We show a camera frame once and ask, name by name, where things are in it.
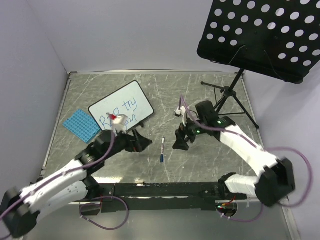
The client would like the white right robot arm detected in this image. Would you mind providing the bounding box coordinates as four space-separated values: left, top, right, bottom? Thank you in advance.
172 99 296 207

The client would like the blue studded building plate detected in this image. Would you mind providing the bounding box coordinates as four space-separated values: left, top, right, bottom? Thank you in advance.
62 109 101 144

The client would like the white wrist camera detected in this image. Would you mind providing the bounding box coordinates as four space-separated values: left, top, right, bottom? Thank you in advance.
174 106 187 126
107 113 128 133

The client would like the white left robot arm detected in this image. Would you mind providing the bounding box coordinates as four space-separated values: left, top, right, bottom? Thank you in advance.
0 130 152 238

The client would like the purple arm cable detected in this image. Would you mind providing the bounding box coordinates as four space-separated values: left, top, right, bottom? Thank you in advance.
0 131 116 240
178 94 314 208

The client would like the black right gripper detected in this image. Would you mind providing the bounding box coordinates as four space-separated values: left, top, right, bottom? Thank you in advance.
173 113 208 151

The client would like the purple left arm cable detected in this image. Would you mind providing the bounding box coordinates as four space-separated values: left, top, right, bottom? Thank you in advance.
0 131 116 240

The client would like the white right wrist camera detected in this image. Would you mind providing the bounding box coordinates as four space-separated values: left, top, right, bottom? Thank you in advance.
174 106 187 126

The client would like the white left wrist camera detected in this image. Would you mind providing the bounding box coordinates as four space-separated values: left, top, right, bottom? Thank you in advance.
107 113 128 133

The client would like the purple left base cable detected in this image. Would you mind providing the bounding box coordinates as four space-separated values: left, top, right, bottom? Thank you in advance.
79 196 130 230

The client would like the small black-framed whiteboard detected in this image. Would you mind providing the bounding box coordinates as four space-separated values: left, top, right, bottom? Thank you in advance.
88 80 155 131

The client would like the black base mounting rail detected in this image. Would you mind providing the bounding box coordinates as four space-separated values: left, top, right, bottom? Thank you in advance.
80 182 247 213

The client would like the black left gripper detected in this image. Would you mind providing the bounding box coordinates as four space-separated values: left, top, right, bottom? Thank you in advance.
103 126 152 160

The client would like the white whiteboard marker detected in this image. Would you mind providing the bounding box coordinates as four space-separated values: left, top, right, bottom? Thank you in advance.
160 137 166 157

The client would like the black perforated music stand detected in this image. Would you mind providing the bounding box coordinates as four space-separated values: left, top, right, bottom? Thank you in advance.
199 0 320 130

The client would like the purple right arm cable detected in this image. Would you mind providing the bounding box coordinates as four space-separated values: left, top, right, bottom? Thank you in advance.
178 94 314 208

